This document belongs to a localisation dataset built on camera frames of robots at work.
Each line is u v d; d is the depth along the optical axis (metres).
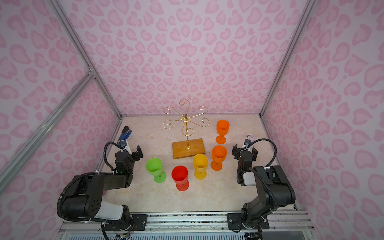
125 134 1.07
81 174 0.85
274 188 0.44
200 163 0.84
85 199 0.44
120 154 0.82
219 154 0.85
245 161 0.71
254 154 0.83
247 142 0.78
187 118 0.76
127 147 0.80
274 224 0.73
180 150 1.00
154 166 0.82
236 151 0.86
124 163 0.69
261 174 0.49
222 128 0.95
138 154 0.86
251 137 1.06
